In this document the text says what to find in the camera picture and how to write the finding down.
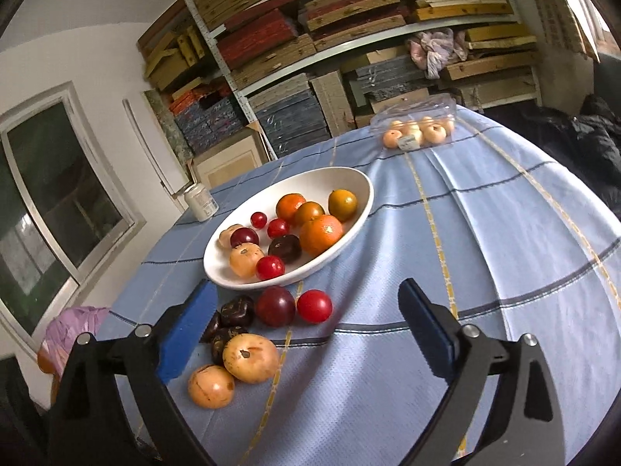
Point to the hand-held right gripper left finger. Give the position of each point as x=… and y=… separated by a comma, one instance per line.
x=187, y=335

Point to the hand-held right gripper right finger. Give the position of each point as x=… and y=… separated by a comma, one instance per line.
x=427, y=330

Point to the dark red plum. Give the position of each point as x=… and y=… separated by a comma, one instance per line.
x=244, y=237
x=275, y=306
x=285, y=247

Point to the small red tomato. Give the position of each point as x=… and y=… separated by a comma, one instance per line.
x=258, y=219

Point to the bumpy orange tangerine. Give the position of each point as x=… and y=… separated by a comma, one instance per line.
x=321, y=234

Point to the yellow orange citrus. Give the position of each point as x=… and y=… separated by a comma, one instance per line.
x=310, y=211
x=342, y=204

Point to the white oval bowl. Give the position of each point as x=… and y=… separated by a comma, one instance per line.
x=291, y=184

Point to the pile of small pale fruits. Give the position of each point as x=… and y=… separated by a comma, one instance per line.
x=434, y=133

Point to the dark brown wrinkled fruit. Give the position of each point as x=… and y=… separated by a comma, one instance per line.
x=236, y=311
x=220, y=342
x=212, y=327

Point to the yellow pepino melon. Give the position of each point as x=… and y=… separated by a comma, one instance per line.
x=250, y=357

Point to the purple plastic bag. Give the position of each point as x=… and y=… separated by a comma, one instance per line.
x=73, y=325

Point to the white drink can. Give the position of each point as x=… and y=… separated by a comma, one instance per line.
x=200, y=202

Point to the cardboard box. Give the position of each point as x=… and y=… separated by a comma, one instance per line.
x=228, y=162

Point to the white framed window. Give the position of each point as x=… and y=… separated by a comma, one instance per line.
x=48, y=204

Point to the stack of dark blue mats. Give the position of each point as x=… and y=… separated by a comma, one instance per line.
x=203, y=124
x=291, y=116

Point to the clear plastic clamshell box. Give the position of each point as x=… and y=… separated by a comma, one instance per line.
x=422, y=109

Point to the stack of orange red mats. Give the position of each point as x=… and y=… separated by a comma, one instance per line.
x=187, y=99

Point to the tan leaning board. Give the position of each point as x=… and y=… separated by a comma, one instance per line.
x=332, y=102

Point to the black jacket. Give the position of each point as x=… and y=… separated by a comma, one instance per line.
x=582, y=136

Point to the stack of dark grey mats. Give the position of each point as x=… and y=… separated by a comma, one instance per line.
x=393, y=75

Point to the stack of yellow wooden boards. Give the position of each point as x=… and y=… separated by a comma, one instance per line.
x=485, y=65

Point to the pink plastic bag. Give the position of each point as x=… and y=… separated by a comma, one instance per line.
x=436, y=48

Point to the white metal shelf rack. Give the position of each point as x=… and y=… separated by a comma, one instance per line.
x=368, y=41

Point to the beige patterned curtain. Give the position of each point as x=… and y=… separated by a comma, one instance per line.
x=558, y=5

